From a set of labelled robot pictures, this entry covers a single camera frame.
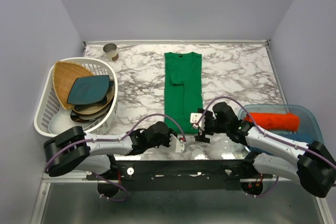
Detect green t shirt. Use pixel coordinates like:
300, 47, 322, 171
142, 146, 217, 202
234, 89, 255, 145
164, 52, 203, 135

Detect white table edge trim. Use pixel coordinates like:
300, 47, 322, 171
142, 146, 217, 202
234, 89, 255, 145
84, 40, 269, 46

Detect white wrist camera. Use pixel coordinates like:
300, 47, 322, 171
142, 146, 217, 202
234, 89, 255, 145
190, 113, 205, 130
169, 134, 186, 153

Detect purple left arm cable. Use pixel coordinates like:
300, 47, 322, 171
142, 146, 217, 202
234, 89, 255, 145
44, 113, 186, 202

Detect metal cup with cork base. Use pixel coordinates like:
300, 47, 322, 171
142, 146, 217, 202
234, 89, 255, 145
103, 43, 119, 61

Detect rolled blue t shirt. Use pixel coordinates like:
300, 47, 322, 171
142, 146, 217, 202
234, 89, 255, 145
278, 133, 314, 144

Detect aluminium rail frame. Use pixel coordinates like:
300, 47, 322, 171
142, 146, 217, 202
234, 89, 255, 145
32, 171, 333, 223

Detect rolled orange t shirt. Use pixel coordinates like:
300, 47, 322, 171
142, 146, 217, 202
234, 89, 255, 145
243, 112, 300, 132

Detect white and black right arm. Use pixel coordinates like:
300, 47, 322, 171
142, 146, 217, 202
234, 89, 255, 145
190, 102, 335, 198

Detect white plastic laundry basket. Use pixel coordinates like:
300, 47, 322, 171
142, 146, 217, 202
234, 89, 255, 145
34, 57, 118, 137

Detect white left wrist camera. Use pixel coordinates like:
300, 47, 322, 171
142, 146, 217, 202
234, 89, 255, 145
169, 134, 186, 153

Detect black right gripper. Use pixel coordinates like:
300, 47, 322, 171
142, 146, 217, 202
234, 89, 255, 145
194, 107, 228, 143

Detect dark teal plate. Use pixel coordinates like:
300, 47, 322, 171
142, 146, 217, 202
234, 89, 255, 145
67, 75, 114, 105

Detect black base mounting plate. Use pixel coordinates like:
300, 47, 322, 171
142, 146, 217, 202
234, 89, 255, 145
102, 159, 261, 191

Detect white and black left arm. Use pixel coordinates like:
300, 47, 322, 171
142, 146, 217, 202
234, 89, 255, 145
44, 122, 177, 179

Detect dark stacked bowls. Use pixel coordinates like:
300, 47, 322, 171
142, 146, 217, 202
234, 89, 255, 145
70, 88, 115, 123

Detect woven wicker tray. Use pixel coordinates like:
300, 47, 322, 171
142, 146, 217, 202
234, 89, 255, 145
52, 61, 94, 110

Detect white bowl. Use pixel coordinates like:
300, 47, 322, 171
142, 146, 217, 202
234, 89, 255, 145
48, 109, 90, 135

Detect clear blue plastic bin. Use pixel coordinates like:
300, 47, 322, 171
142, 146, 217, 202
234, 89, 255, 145
245, 104, 323, 143

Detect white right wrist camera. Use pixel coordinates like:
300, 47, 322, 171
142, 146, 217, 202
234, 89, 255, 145
190, 113, 205, 130

